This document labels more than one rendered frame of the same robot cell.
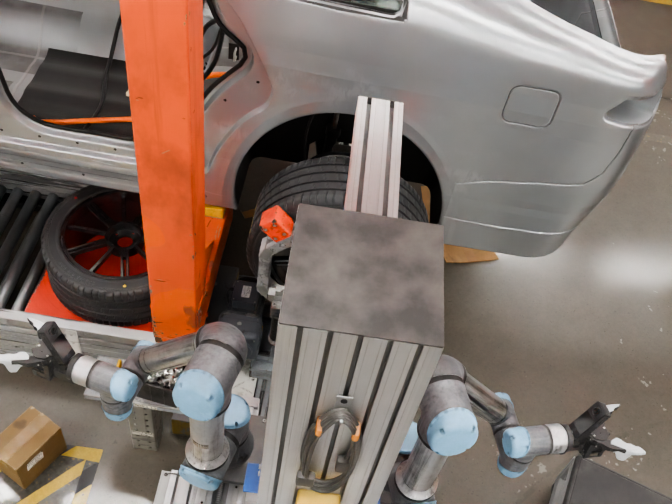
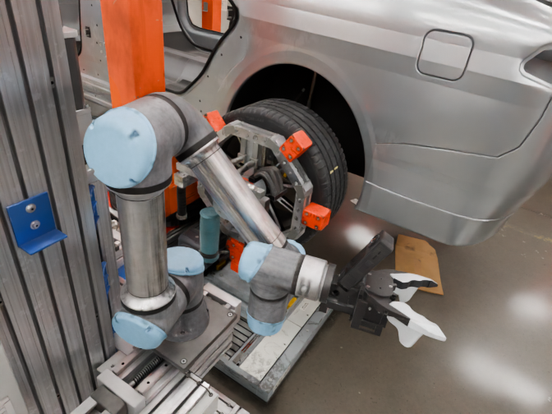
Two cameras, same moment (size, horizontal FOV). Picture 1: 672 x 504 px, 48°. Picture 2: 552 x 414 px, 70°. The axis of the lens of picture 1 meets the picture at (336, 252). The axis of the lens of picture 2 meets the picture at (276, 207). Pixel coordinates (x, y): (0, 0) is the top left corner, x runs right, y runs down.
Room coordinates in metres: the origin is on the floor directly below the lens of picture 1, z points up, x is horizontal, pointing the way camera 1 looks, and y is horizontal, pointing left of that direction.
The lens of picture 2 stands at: (0.50, -0.85, 1.69)
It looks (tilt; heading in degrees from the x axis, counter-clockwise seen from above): 32 degrees down; 31
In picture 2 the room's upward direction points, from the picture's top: 8 degrees clockwise
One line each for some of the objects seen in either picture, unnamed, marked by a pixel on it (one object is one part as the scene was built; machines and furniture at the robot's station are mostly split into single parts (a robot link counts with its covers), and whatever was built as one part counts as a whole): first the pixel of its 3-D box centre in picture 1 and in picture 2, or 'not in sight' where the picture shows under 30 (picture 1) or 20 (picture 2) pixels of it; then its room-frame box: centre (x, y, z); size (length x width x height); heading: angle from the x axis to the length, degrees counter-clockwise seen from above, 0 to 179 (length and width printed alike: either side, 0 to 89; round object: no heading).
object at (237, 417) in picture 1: (228, 420); not in sight; (0.99, 0.21, 0.98); 0.13 x 0.12 x 0.14; 169
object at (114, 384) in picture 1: (113, 382); not in sight; (0.92, 0.49, 1.21); 0.11 x 0.08 x 0.09; 79
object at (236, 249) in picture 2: not in sight; (249, 251); (1.72, -0.01, 0.48); 0.16 x 0.12 x 0.17; 2
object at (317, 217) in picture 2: not in sight; (315, 216); (1.70, -0.32, 0.85); 0.09 x 0.08 x 0.07; 92
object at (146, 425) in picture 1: (144, 413); not in sight; (1.34, 0.61, 0.21); 0.10 x 0.10 x 0.42; 2
